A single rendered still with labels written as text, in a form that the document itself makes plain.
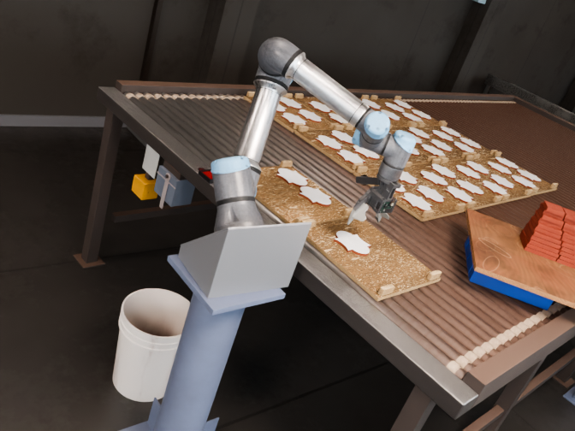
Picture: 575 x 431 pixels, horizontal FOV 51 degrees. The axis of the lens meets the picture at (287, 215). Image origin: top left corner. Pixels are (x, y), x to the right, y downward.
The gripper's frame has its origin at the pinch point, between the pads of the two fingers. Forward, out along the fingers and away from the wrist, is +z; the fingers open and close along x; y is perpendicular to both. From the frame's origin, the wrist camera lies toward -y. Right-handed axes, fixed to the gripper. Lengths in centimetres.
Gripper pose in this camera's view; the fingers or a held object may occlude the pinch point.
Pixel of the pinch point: (361, 222)
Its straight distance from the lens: 209.4
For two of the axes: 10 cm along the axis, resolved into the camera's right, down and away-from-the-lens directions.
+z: -3.1, 8.3, 4.6
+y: 5.4, 5.6, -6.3
